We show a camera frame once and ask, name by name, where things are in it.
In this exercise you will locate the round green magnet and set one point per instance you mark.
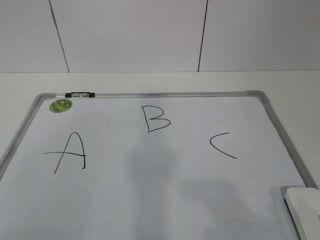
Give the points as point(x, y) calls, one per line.
point(60, 105)

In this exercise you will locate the white board eraser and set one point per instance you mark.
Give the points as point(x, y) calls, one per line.
point(304, 206)

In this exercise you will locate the white board with aluminium frame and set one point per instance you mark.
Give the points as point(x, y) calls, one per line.
point(163, 166)

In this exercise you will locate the black and silver hanger clip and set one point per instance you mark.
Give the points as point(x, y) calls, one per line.
point(80, 94)

